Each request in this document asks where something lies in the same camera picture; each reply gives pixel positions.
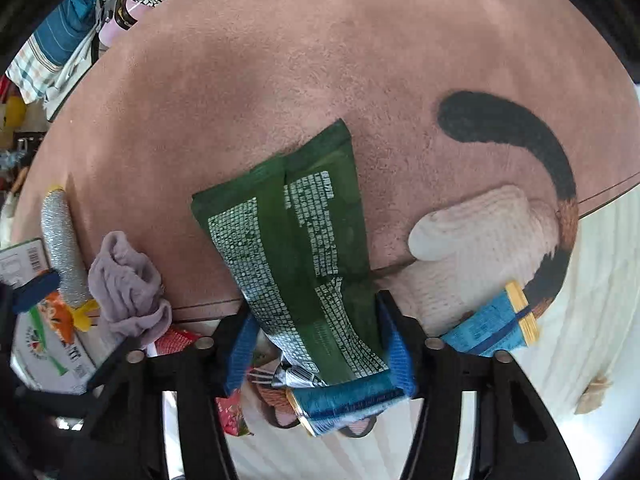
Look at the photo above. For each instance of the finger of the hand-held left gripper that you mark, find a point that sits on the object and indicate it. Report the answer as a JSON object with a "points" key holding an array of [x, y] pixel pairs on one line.
{"points": [[36, 291]]}

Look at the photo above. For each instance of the pink printed blanket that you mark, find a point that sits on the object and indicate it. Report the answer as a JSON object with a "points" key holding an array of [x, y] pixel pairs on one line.
{"points": [[350, 60]]}

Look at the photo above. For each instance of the pink bag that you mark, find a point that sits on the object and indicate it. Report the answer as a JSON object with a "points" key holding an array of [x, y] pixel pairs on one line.
{"points": [[114, 27]]}

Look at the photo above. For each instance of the blue packet with dark band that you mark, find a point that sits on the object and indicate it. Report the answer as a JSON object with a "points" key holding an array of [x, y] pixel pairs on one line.
{"points": [[340, 400]]}

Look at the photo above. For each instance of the silver scrubber with yellow ends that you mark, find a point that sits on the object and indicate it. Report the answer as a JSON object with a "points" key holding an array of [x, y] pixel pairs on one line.
{"points": [[62, 250]]}

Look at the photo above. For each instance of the red snack packet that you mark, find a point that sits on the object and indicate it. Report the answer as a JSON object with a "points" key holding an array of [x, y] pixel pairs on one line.
{"points": [[172, 339]]}

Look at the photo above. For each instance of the yellow toy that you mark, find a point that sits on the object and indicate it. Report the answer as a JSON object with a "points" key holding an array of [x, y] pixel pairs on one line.
{"points": [[15, 110]]}

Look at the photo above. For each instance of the purple sock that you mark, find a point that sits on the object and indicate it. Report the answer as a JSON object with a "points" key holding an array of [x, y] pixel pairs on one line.
{"points": [[127, 285]]}

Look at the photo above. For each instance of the plaid cloth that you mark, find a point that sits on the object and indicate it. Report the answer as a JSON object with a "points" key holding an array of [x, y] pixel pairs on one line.
{"points": [[31, 71]]}

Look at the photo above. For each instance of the red floral packet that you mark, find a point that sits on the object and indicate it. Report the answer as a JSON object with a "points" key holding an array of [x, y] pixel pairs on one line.
{"points": [[232, 410]]}

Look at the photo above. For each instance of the blue packet with yellow edge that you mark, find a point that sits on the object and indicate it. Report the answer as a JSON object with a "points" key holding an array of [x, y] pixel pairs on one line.
{"points": [[487, 327]]}

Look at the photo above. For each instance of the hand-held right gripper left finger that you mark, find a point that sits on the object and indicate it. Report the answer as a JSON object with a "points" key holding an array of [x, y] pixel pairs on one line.
{"points": [[239, 355]]}

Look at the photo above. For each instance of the green snack packet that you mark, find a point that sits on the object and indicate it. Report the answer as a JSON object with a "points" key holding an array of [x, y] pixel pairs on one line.
{"points": [[295, 240]]}

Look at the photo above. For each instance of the blue striped cloth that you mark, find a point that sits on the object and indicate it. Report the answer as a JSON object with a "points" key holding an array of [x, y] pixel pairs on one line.
{"points": [[65, 32]]}

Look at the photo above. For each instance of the white printed packet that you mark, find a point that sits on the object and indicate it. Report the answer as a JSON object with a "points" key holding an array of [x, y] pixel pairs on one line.
{"points": [[47, 355]]}

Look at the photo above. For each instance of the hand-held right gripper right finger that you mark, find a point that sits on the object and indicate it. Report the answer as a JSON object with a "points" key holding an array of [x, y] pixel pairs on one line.
{"points": [[400, 355]]}

